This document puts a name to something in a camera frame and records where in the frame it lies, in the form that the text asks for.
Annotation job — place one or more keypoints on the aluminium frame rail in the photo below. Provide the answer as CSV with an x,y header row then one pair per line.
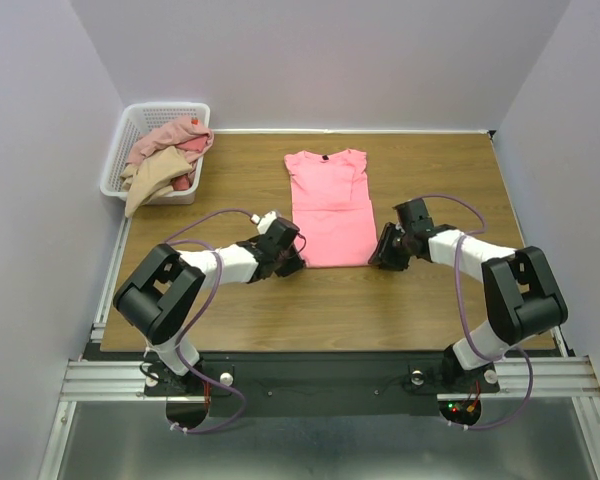
x,y
101,381

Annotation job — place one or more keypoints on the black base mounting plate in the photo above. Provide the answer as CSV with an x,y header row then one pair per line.
x,y
304,384

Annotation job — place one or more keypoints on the red t shirt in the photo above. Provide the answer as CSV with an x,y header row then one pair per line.
x,y
193,149

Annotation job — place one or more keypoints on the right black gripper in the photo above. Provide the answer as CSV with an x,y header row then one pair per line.
x,y
389,248

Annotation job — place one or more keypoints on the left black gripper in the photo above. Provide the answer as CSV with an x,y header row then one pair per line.
x,y
295,263

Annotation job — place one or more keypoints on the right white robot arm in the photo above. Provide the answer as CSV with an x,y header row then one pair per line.
x,y
521,293

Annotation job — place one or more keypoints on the white plastic laundry basket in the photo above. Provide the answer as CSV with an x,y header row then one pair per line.
x,y
136,121

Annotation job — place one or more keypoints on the bright pink t shirt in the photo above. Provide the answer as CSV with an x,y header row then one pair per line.
x,y
332,207

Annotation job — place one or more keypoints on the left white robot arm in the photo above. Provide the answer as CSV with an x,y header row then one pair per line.
x,y
170,289

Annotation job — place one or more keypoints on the dusty pink t shirt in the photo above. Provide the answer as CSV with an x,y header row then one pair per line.
x,y
169,134

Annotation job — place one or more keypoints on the beige t shirt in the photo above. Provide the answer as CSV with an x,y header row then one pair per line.
x,y
153,177

